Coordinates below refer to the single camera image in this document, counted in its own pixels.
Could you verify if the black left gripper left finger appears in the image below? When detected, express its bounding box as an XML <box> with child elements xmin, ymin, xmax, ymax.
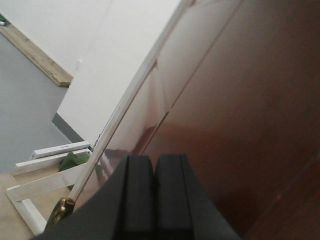
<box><xmin>36</xmin><ymin>155</ymin><xmax>154</xmax><ymax>240</ymax></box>

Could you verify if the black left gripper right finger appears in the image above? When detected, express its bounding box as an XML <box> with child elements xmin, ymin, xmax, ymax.
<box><xmin>154</xmin><ymin>154</ymin><xmax>240</xmax><ymax>240</ymax></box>

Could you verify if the brass door handle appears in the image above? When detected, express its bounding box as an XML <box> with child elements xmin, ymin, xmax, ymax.
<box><xmin>44</xmin><ymin>197</ymin><xmax>76</xmax><ymax>231</ymax></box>

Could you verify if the brown wooden door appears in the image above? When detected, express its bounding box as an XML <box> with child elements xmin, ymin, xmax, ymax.
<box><xmin>74</xmin><ymin>0</ymin><xmax>320</xmax><ymax>240</ymax></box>

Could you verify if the white diagonal brace beam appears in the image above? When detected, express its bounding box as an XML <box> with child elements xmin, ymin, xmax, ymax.
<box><xmin>6</xmin><ymin>163</ymin><xmax>86</xmax><ymax>201</ymax></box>

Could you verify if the green sandbag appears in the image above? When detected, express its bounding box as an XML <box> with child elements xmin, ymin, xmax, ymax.
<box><xmin>58</xmin><ymin>152</ymin><xmax>90</xmax><ymax>172</ymax></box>

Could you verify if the white horizontal foot beam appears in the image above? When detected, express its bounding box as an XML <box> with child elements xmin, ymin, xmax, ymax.
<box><xmin>6</xmin><ymin>191</ymin><xmax>47</xmax><ymax>236</ymax></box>

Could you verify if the plywood base platform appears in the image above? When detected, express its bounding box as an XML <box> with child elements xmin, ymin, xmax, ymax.
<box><xmin>4</xmin><ymin>163</ymin><xmax>83</xmax><ymax>236</ymax></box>

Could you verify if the plywood platform right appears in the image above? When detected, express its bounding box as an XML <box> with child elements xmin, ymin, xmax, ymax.
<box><xmin>0</xmin><ymin>24</ymin><xmax>73</xmax><ymax>87</ymax></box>

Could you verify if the white wooden rail front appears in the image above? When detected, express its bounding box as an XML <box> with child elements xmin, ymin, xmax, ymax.
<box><xmin>11</xmin><ymin>149</ymin><xmax>89</xmax><ymax>177</ymax></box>

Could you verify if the white wooden rail side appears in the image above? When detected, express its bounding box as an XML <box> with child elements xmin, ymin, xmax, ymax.
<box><xmin>30</xmin><ymin>140</ymin><xmax>90</xmax><ymax>160</ymax></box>

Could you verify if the white door frame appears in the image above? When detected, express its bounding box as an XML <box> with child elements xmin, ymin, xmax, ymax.
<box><xmin>68</xmin><ymin>0</ymin><xmax>195</xmax><ymax>201</ymax></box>

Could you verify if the white panel wall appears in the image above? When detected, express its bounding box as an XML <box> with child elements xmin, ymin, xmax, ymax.
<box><xmin>0</xmin><ymin>0</ymin><xmax>179</xmax><ymax>144</ymax></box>

